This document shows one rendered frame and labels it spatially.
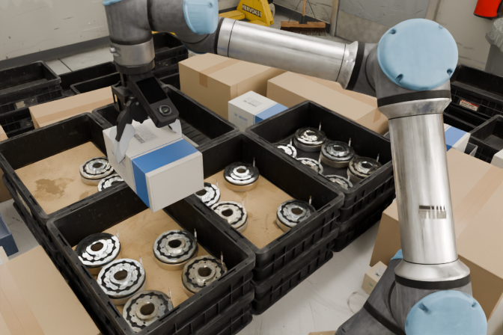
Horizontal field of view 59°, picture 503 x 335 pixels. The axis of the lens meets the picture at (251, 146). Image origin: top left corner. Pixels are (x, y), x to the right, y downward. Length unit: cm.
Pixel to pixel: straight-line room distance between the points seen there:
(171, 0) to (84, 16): 363
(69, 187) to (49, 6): 304
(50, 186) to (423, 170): 102
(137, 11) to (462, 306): 69
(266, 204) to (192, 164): 39
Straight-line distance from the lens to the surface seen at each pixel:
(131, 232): 118
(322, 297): 121
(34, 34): 430
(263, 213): 120
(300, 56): 87
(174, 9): 78
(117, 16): 81
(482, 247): 116
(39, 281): 110
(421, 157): 75
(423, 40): 75
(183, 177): 89
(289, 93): 165
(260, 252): 97
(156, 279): 107
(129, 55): 83
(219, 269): 103
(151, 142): 94
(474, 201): 128
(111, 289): 104
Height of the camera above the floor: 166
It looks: 35 degrees down
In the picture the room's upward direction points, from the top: 1 degrees clockwise
